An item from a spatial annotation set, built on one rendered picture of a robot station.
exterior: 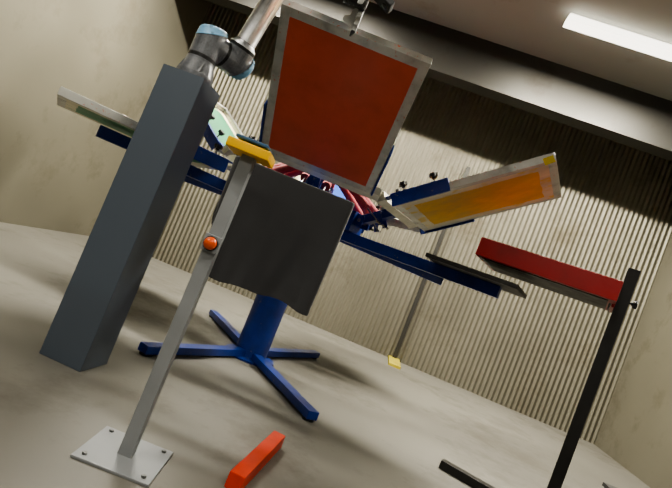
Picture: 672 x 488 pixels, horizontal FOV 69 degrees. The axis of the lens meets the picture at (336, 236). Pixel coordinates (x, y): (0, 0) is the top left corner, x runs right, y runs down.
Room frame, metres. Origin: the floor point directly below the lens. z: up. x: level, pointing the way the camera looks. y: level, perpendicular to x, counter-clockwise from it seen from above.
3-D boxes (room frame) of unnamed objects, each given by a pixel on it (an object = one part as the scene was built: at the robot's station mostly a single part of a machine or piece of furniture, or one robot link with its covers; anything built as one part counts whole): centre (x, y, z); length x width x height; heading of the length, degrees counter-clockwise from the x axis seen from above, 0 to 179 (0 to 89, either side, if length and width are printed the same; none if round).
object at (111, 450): (1.44, 0.32, 0.48); 0.22 x 0.22 x 0.96; 1
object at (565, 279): (2.36, -1.02, 1.06); 0.61 x 0.46 x 0.12; 61
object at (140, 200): (1.97, 0.77, 0.60); 0.18 x 0.18 x 1.20; 83
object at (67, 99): (2.60, 1.00, 1.05); 1.08 x 0.61 x 0.23; 121
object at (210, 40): (1.97, 0.77, 1.37); 0.13 x 0.12 x 0.14; 139
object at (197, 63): (1.97, 0.77, 1.25); 0.15 x 0.15 x 0.10
